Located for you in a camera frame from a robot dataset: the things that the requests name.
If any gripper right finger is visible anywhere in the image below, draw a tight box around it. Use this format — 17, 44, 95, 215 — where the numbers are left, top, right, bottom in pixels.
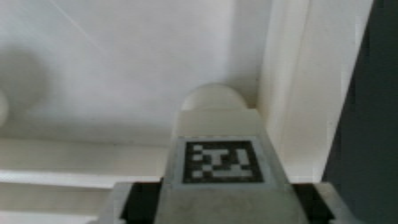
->
294, 183, 335, 224

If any white square tabletop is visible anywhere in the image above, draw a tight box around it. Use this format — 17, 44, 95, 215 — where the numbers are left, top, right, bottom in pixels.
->
0, 0, 376, 224

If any white leg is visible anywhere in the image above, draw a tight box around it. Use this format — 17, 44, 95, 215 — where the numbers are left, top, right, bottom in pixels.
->
155, 84, 310, 224

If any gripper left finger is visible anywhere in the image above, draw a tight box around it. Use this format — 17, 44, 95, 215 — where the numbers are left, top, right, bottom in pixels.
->
120, 181, 162, 224

